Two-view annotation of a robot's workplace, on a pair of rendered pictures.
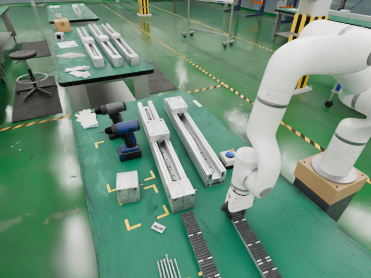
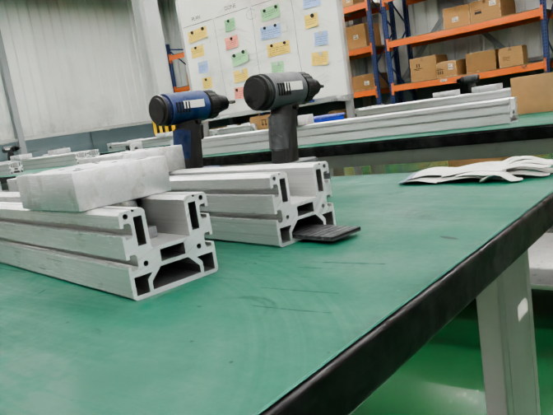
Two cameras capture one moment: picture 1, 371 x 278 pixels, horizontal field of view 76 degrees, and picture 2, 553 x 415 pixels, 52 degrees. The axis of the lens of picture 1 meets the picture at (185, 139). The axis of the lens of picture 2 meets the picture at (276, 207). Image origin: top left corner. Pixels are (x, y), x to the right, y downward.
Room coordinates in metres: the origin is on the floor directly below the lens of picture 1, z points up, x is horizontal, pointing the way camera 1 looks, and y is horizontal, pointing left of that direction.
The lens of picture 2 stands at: (2.09, -0.01, 0.93)
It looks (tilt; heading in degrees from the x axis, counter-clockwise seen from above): 9 degrees down; 157
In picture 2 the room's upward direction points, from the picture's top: 9 degrees counter-clockwise
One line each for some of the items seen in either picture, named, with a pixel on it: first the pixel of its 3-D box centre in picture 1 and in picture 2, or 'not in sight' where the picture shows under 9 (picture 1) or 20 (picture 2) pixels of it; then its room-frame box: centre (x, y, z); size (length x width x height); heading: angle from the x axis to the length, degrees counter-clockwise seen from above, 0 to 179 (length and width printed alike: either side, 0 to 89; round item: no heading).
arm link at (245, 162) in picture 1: (247, 168); not in sight; (0.59, -0.21, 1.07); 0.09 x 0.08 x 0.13; 23
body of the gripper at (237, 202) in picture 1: (239, 195); not in sight; (0.60, -0.21, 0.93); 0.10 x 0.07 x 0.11; 109
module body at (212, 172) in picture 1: (188, 133); (25, 226); (1.16, -0.02, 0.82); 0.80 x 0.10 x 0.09; 19
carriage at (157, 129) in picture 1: (157, 131); (132, 171); (1.10, 0.16, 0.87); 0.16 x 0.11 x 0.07; 19
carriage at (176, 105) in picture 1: (176, 106); (93, 194); (1.40, 0.06, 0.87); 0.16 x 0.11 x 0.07; 19
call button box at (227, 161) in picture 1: (227, 159); not in sight; (0.94, -0.22, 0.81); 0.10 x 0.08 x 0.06; 109
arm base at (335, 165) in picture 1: (340, 154); not in sight; (0.81, -0.69, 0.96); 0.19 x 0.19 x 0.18
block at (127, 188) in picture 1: (131, 186); not in sight; (0.72, 0.24, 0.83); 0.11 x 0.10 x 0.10; 102
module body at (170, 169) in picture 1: (157, 138); (137, 199); (1.10, 0.16, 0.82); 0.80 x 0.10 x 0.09; 19
